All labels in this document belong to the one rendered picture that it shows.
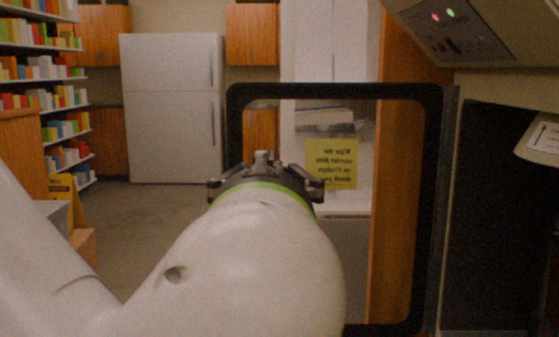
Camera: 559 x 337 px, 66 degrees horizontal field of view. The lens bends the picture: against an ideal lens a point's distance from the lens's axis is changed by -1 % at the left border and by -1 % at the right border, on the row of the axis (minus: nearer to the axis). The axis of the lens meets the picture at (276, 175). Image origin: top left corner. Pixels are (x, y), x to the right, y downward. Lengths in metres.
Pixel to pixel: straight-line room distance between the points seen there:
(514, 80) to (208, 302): 0.41
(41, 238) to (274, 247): 0.17
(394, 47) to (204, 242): 0.53
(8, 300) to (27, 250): 0.03
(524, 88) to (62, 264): 0.44
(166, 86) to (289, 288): 5.18
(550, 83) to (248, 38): 5.18
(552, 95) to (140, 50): 5.14
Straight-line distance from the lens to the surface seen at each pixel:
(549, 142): 0.51
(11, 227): 0.33
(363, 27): 1.60
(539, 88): 0.48
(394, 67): 0.70
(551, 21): 0.37
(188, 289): 0.22
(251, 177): 0.34
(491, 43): 0.47
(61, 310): 0.30
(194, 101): 5.30
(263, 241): 0.22
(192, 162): 5.41
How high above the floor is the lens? 1.41
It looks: 14 degrees down
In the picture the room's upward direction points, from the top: straight up
